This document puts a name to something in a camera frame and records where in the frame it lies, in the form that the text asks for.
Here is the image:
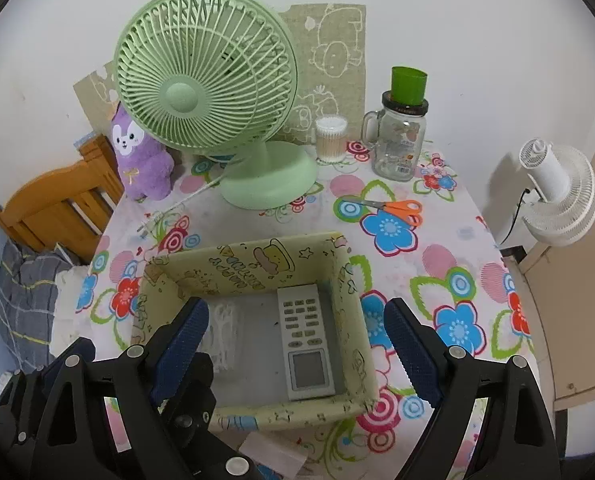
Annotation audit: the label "green desk fan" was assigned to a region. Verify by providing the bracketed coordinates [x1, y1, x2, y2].
[114, 0, 321, 209]

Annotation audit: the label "white wall fan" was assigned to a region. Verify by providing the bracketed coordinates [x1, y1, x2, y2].
[520, 138, 595, 247]

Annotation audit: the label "white remote control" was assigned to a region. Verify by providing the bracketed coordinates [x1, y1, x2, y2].
[276, 284, 337, 402]

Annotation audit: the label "black fan cable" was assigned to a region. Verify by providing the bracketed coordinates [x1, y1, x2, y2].
[500, 187, 533, 247]

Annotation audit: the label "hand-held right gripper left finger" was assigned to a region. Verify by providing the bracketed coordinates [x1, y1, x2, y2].
[30, 297, 210, 480]

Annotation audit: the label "cotton swab container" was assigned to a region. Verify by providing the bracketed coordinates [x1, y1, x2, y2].
[315, 116, 349, 163]

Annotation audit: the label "beige printed fabric panel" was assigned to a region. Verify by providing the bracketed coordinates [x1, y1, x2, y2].
[72, 62, 123, 136]
[278, 4, 368, 147]

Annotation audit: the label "grey plaid blanket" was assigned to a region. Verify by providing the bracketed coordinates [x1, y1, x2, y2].
[0, 237, 78, 376]

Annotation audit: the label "glass mug jar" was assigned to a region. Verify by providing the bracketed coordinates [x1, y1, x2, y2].
[361, 91, 429, 182]

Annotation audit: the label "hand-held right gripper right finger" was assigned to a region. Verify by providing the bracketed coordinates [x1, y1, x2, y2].
[384, 298, 561, 480]

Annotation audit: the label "small white box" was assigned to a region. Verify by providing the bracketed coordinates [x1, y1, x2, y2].
[238, 431, 309, 480]

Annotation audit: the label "green plastic cup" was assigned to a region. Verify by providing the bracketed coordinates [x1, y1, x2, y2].
[390, 66, 428, 106]

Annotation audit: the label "purple plush toy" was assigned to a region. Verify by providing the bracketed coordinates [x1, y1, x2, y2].
[110, 105, 176, 201]

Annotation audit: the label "beige cabinet door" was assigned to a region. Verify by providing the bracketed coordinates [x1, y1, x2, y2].
[520, 95, 595, 411]

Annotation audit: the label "orange handled scissors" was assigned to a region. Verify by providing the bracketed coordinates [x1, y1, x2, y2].
[341, 195, 423, 227]

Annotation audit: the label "printed fabric storage box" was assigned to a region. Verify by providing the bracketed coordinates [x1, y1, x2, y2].
[130, 231, 379, 432]

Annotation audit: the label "white cloth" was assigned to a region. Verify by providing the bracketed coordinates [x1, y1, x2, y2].
[52, 265, 96, 356]

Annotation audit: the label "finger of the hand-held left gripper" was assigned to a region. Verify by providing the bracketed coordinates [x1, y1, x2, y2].
[160, 352, 268, 480]
[0, 339, 97, 480]

